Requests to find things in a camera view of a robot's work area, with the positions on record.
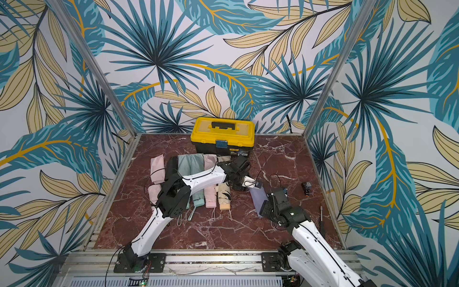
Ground aluminium frame rail left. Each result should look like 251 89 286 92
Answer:
48 0 137 138

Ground black handled screwdriver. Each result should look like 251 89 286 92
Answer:
319 206 325 237

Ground pink sleeved umbrella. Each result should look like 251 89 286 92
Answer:
204 185 218 209

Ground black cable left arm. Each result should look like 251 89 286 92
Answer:
142 166 169 207

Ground mint umbrella sleeve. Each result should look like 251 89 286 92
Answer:
178 154 204 176

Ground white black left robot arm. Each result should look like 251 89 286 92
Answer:
115 155 250 272

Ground mint sleeved umbrella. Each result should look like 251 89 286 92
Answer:
192 190 205 208

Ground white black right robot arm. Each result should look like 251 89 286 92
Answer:
261 188 375 287

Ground pink umbrella sleeve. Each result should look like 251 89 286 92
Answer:
150 154 166 184
203 154 218 171

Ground yellow black toolbox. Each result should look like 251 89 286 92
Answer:
191 117 255 157

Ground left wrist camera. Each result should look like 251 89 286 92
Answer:
242 176 262 189

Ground beige sleeved umbrella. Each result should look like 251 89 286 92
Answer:
217 183 231 210

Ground small black electrical part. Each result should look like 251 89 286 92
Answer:
301 182 312 197

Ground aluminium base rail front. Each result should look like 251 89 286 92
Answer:
54 249 296 287

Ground beige umbrella sleeve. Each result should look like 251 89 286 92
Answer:
218 155 231 163

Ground lavender sleeved umbrella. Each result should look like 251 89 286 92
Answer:
249 185 268 218

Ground aluminium frame rail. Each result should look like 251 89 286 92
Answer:
303 0 376 140
48 0 137 138

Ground aluminium frame rail right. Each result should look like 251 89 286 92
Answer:
303 0 376 140

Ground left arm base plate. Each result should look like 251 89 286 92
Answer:
114 252 166 273

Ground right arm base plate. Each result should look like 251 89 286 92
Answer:
261 252 286 272

